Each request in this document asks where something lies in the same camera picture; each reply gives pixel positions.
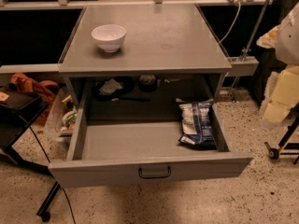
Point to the grey open top drawer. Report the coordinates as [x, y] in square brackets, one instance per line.
[111, 142]

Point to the blue chip bag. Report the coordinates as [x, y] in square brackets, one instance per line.
[196, 126]

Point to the dark round container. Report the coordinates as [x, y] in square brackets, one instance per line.
[147, 83]

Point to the clear plastic food container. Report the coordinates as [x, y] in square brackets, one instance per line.
[54, 127]

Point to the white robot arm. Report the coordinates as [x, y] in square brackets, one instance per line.
[287, 46]

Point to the black side table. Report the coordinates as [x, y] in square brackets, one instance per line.
[18, 111]

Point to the black tripod leg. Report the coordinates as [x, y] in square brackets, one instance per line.
[284, 146]

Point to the orange cloth bag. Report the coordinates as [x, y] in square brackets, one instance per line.
[46, 89]

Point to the white ceramic bowl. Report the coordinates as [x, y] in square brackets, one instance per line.
[109, 37]

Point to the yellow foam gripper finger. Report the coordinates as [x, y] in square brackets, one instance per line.
[280, 96]
[268, 40]

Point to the grey counter cabinet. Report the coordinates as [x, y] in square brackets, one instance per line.
[168, 41]

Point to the black drawer handle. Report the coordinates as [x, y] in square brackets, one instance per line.
[154, 173]

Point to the crumpled white paper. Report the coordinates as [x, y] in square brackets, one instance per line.
[110, 87]

